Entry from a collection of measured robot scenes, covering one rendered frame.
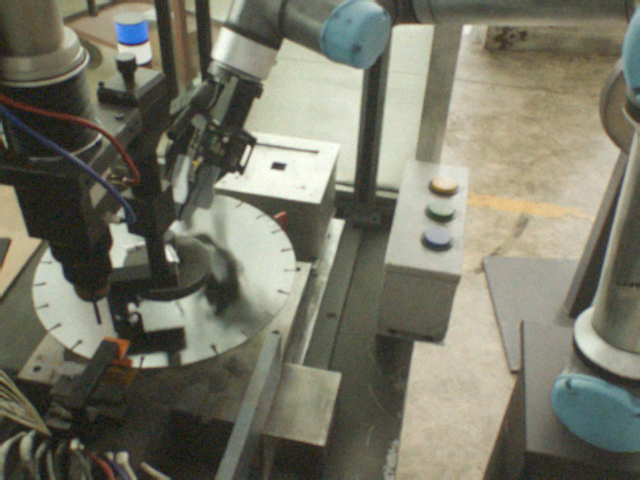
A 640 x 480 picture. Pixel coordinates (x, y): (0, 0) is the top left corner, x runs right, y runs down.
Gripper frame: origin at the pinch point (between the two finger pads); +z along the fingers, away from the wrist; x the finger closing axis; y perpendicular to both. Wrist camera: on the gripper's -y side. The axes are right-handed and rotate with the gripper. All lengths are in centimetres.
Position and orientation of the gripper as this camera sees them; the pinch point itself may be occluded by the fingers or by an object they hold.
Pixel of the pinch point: (178, 209)
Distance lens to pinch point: 93.5
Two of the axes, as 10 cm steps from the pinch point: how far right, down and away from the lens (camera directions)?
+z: -3.9, 8.9, 2.5
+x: 8.2, 2.1, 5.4
